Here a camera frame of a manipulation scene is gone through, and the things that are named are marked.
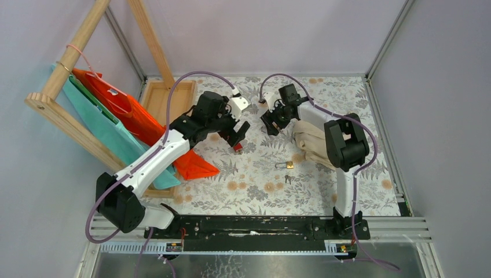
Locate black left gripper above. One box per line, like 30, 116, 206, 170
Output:
206, 97, 249, 147

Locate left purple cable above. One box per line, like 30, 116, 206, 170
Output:
84, 71, 240, 245

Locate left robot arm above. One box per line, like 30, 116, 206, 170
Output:
96, 91, 250, 238

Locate orange cloth bag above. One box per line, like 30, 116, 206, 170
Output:
72, 68, 219, 180

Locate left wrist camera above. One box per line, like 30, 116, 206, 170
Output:
228, 94, 251, 121

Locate purple cable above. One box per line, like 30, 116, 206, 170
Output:
84, 71, 240, 245
259, 73, 402, 273

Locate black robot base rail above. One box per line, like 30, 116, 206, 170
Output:
144, 210, 371, 253

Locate green bag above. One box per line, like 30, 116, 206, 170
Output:
68, 75, 119, 125

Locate red cable lock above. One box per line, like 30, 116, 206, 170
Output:
233, 143, 243, 153

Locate teal cloth bag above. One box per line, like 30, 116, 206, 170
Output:
50, 63, 182, 191

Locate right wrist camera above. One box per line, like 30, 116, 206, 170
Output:
262, 92, 279, 112

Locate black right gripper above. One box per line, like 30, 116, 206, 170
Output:
261, 100, 293, 137

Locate beige folded cloth bag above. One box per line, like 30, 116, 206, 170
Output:
292, 106, 353, 172

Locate long shackle brass padlock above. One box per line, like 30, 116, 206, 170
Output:
274, 161, 294, 169

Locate wooden tray base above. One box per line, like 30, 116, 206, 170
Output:
115, 78, 197, 199

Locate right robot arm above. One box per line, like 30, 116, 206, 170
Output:
259, 84, 376, 239

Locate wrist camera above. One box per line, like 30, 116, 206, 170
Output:
228, 94, 251, 121
262, 92, 279, 112

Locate wooden hanging rack frame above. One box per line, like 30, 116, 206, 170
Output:
24, 0, 179, 179

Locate keys of long padlock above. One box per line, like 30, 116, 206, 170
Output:
284, 175, 292, 185

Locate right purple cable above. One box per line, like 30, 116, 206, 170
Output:
259, 73, 402, 273

